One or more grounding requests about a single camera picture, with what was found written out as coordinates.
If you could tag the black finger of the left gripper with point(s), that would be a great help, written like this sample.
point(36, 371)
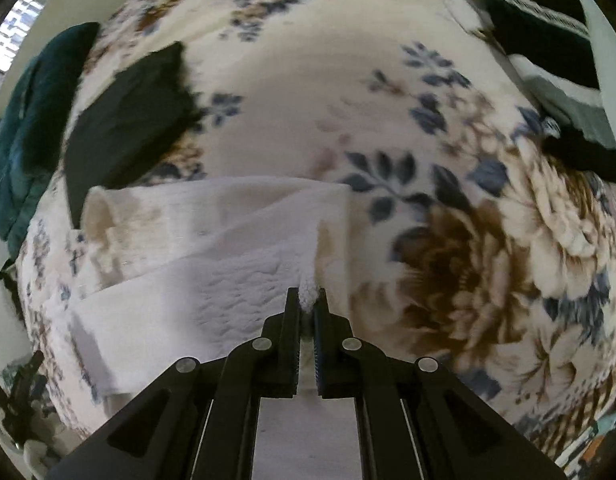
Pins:
point(28, 386)

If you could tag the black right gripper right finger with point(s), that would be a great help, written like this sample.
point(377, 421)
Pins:
point(417, 420)

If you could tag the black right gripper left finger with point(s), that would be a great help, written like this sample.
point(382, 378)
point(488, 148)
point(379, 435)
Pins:
point(196, 420)

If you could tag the white knit sweater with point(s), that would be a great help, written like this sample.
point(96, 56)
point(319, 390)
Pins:
point(194, 269)

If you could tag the floral fleece blanket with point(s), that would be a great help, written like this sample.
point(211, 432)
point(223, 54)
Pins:
point(467, 242)

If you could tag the dark teal pillow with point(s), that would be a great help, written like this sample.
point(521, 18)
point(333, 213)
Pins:
point(32, 128)

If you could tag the black folded garment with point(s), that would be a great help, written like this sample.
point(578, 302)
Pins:
point(125, 131)

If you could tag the black green striped garment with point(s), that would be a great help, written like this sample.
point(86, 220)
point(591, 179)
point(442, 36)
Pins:
point(548, 44)

